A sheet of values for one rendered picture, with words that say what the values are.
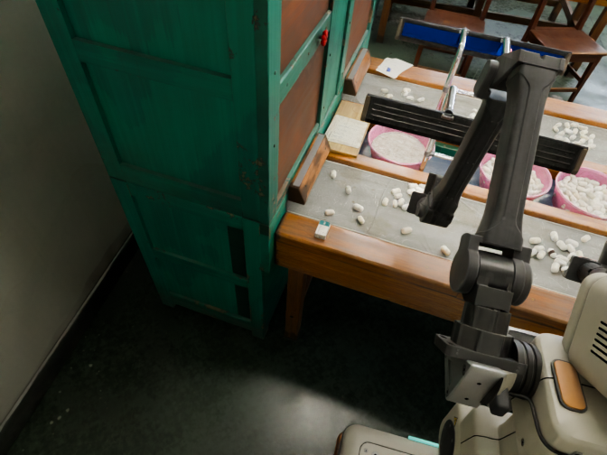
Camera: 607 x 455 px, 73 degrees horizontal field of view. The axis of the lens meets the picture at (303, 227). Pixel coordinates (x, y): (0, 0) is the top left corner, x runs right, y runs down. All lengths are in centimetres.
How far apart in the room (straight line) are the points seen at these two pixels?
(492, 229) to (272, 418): 134
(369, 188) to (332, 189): 14
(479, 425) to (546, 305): 52
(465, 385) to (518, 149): 38
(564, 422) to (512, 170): 37
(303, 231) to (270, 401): 83
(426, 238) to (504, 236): 71
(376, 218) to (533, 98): 76
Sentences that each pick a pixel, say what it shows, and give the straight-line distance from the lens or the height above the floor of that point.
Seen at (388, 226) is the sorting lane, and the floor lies 74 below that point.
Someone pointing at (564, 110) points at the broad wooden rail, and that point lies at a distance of 224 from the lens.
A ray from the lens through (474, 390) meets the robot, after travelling 71.
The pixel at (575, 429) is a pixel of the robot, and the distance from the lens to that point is 68.
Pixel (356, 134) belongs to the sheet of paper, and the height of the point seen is 78.
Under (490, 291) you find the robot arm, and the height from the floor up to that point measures 126.
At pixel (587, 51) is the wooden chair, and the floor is 46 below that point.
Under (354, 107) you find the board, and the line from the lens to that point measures 181.
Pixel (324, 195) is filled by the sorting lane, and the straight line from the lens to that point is 145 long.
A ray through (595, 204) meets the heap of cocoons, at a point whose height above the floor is 74.
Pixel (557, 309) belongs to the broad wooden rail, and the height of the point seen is 76.
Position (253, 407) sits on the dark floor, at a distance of 185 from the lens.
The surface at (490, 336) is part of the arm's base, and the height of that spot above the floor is 123.
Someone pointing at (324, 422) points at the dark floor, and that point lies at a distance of 185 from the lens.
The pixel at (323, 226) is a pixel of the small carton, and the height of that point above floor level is 78.
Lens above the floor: 178
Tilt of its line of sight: 51 degrees down
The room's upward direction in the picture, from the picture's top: 6 degrees clockwise
